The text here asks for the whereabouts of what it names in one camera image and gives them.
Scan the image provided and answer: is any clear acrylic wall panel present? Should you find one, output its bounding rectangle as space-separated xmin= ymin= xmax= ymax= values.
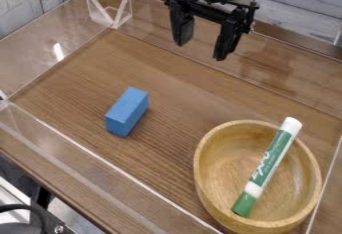
xmin=0 ymin=91 xmax=223 ymax=234

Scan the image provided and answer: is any black cable lower left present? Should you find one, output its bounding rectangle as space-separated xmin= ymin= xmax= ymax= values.
xmin=0 ymin=203 xmax=51 ymax=234

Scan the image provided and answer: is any green expo marker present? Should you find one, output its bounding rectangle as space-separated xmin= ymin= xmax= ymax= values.
xmin=231 ymin=117 xmax=302 ymax=218

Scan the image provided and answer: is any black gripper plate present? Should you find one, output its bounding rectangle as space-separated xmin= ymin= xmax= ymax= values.
xmin=166 ymin=0 xmax=259 ymax=61

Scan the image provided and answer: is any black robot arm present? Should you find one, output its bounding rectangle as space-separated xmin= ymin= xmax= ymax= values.
xmin=164 ymin=0 xmax=259 ymax=61

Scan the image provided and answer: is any clear acrylic triangular bracket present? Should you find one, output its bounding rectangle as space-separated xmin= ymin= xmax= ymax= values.
xmin=86 ymin=0 xmax=132 ymax=30

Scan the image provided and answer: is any brown wooden bowl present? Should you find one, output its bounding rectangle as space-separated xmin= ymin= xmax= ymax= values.
xmin=194 ymin=117 xmax=322 ymax=234

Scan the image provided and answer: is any blue foam block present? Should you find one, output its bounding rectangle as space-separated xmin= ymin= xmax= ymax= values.
xmin=104 ymin=87 xmax=150 ymax=137

